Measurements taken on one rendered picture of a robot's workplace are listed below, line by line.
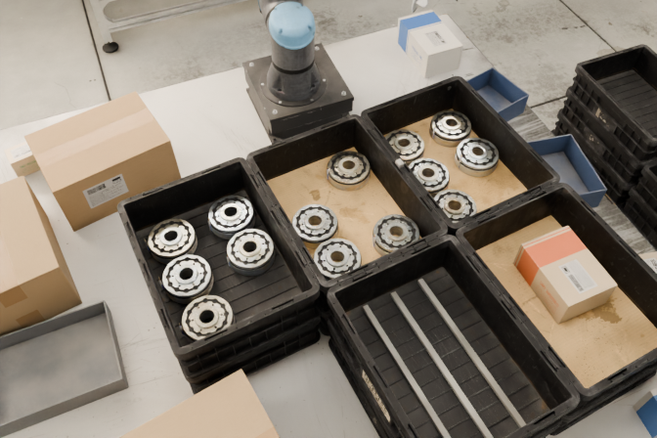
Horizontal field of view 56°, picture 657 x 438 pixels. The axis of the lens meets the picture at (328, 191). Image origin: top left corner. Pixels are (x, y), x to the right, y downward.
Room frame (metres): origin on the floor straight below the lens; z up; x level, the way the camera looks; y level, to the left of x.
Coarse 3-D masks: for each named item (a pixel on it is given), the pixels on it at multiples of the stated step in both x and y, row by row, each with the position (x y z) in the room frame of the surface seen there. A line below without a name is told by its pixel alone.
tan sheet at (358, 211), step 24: (312, 168) 1.00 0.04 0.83; (288, 192) 0.93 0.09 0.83; (312, 192) 0.93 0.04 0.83; (336, 192) 0.93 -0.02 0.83; (360, 192) 0.93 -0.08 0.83; (384, 192) 0.93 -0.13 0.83; (288, 216) 0.86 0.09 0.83; (336, 216) 0.86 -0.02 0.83; (360, 216) 0.86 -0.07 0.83; (360, 240) 0.79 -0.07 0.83
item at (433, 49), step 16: (416, 16) 1.68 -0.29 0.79; (432, 16) 1.68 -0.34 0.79; (400, 32) 1.65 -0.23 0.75; (416, 32) 1.59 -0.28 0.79; (432, 32) 1.59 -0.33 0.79; (448, 32) 1.59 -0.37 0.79; (416, 48) 1.55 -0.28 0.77; (432, 48) 1.52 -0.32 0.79; (448, 48) 1.52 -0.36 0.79; (416, 64) 1.53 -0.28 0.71; (432, 64) 1.49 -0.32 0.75; (448, 64) 1.51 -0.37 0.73
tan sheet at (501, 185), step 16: (416, 128) 1.14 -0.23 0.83; (432, 144) 1.08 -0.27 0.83; (448, 160) 1.03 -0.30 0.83; (464, 176) 0.98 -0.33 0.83; (496, 176) 0.98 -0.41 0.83; (512, 176) 0.97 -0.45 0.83; (464, 192) 0.93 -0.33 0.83; (480, 192) 0.93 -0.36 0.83; (496, 192) 0.93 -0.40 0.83; (512, 192) 0.93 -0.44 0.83; (480, 208) 0.88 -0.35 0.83
